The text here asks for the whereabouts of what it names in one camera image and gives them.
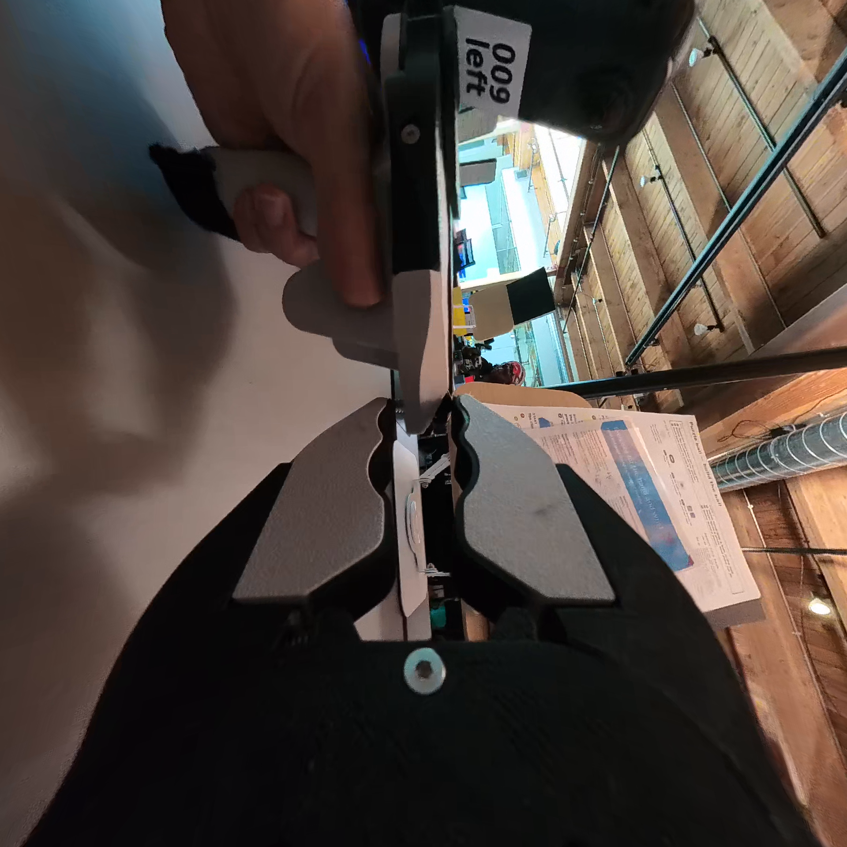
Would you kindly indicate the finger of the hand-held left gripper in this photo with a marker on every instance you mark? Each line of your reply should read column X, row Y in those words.
column 423, row 344
column 351, row 331

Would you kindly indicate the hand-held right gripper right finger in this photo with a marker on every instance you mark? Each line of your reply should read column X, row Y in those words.
column 529, row 516

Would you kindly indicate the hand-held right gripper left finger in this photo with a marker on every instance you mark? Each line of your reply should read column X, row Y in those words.
column 317, row 509

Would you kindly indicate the grey desk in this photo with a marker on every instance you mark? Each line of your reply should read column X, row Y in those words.
column 99, row 397

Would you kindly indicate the person's left hand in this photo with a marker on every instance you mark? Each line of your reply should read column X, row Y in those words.
column 278, row 79

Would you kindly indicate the wooden document stand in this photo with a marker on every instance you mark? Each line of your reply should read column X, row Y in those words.
column 516, row 396

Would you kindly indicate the black and tan divider panel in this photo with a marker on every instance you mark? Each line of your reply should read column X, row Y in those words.
column 529, row 298

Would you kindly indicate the printed instruction sheets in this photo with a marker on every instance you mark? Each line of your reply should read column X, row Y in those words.
column 695, row 529

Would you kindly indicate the black metal pole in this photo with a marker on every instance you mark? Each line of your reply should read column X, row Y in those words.
column 728, row 370

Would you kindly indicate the white spot lamp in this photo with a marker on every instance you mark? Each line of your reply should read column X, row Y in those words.
column 700, row 327

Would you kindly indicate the glowing ceiling lamp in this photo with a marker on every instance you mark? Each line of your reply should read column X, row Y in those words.
column 819, row 605

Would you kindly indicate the black ceiling track rail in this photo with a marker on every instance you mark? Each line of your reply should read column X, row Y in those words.
column 738, row 210

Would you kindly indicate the silver ventilation duct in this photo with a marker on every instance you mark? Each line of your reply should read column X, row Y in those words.
column 781, row 453

